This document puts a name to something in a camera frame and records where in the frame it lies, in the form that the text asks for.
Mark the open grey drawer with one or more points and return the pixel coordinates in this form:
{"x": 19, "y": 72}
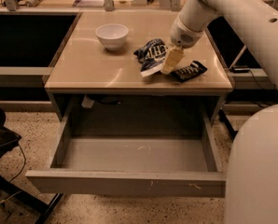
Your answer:
{"x": 142, "y": 146}

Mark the blue chip bag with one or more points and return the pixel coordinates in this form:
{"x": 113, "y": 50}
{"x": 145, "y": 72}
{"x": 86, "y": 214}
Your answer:
{"x": 151, "y": 56}

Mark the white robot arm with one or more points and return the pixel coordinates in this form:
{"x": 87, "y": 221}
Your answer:
{"x": 251, "y": 192}

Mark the black snack bar wrapper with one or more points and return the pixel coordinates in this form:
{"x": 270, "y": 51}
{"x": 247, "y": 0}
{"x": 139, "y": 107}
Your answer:
{"x": 189, "y": 72}

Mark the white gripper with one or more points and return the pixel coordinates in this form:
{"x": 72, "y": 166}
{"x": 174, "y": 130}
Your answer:
{"x": 183, "y": 35}

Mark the white ceramic bowl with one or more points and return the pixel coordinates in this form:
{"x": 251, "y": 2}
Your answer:
{"x": 112, "y": 35}

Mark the black stand with cable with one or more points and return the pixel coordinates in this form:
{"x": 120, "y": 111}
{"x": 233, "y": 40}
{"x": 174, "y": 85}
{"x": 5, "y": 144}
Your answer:
{"x": 38, "y": 134}

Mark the beige top drawer cabinet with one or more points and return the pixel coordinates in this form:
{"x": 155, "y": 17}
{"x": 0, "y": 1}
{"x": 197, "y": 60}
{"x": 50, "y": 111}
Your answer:
{"x": 85, "y": 66}

